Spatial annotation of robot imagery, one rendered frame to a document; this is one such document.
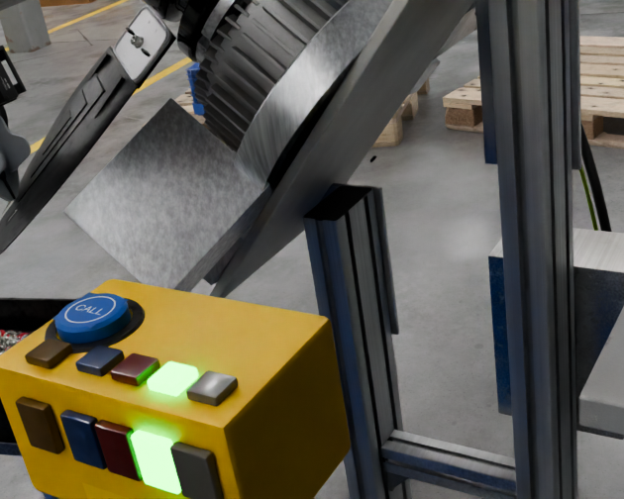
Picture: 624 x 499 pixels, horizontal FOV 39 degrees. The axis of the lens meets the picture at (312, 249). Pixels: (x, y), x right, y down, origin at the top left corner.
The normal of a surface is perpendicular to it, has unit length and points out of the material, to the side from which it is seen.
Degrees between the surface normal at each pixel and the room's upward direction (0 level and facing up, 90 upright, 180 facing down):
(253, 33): 66
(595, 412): 90
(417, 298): 0
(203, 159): 55
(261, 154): 96
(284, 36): 59
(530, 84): 90
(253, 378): 0
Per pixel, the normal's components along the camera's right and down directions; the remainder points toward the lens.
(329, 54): -0.08, -0.08
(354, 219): 0.85, 0.11
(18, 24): -0.40, 0.46
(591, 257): -0.14, -0.89
